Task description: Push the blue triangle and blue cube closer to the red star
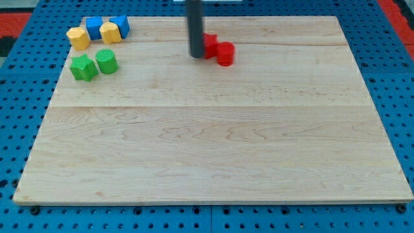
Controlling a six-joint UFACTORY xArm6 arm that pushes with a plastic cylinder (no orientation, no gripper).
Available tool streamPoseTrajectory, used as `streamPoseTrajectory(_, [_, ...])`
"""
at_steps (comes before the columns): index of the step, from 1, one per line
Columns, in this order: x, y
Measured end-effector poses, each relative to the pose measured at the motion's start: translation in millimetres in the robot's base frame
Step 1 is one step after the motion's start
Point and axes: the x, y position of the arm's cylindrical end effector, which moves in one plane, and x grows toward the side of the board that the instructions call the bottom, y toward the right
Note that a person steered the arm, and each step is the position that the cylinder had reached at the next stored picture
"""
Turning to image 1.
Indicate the blue triangle block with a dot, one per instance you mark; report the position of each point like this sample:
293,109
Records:
123,25

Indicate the red cylinder block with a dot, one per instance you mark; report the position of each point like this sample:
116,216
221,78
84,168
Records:
225,53

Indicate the light wooden board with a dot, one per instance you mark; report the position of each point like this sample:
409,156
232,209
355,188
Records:
291,122

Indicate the green cylinder block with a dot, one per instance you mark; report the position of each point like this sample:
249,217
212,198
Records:
107,61

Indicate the red star block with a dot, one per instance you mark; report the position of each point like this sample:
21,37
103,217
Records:
210,45

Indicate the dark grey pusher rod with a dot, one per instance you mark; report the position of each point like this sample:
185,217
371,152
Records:
195,27

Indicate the yellow heart block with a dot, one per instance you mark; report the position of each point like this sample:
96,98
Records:
110,33

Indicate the green star block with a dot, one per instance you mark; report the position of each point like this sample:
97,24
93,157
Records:
83,68

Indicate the yellow hexagon block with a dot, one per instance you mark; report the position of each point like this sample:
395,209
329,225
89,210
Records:
78,38

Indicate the blue cube block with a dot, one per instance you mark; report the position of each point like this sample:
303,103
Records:
93,25

